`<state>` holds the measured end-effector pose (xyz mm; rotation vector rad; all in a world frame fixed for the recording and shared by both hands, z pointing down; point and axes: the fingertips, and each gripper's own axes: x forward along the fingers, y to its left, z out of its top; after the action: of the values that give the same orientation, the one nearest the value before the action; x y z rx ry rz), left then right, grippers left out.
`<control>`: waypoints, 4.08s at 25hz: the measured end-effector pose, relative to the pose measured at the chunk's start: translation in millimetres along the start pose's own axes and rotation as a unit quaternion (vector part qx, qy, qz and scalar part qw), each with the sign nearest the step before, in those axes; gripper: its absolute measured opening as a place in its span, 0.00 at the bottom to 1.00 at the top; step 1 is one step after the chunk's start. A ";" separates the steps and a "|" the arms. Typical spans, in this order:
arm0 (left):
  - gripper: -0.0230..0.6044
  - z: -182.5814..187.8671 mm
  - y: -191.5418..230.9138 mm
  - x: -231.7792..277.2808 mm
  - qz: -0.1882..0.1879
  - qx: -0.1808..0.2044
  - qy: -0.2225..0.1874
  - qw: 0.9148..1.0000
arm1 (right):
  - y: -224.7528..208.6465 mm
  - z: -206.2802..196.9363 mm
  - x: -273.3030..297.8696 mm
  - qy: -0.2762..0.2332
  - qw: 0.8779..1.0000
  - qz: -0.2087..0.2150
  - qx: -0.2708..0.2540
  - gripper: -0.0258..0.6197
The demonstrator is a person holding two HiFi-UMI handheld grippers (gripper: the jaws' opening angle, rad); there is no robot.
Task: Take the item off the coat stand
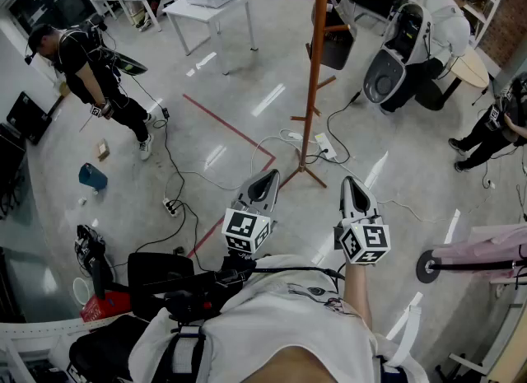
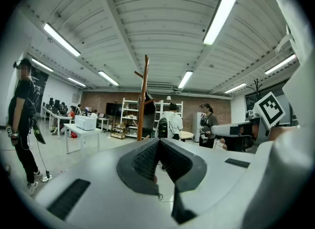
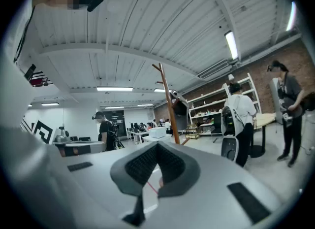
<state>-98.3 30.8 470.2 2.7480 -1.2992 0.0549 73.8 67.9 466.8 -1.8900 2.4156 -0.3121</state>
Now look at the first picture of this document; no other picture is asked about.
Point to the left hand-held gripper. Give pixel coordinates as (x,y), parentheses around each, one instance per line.
(247,229)

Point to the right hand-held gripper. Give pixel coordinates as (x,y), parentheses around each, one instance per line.
(366,243)

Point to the wooden coat rack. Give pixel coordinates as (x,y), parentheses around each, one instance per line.
(315,64)

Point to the grey bag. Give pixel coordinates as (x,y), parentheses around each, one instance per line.
(335,49)

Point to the person's right forearm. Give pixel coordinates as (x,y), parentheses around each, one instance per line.
(357,290)

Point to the flat white power strip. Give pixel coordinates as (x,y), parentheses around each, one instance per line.
(326,146)

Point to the white power strip black plugs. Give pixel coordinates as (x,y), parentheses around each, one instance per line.
(171,207)

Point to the person's white shirt torso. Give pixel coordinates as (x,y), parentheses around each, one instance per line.
(280,315)

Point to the white and grey hard shell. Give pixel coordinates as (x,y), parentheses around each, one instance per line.
(391,68)

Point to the pink cloth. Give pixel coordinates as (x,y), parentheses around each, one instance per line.
(486,247)

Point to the small cardboard box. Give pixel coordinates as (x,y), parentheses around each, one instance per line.
(103,150)

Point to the blue bin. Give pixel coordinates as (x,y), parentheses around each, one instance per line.
(92,175)

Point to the round wooden table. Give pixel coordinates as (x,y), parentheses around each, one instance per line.
(471,69)

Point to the black gear bundle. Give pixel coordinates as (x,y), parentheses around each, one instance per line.
(92,253)

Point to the small white table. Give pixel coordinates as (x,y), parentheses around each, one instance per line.
(214,8)

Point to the white cup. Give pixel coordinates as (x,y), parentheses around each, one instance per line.
(80,290)

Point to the black backpack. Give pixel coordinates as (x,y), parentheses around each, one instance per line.
(107,348)

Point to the black flat case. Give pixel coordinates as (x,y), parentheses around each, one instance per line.
(29,118)

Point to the black garment rail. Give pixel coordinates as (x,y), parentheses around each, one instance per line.
(426,267)

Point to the large black wall screen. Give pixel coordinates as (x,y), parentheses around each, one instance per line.
(53,0)

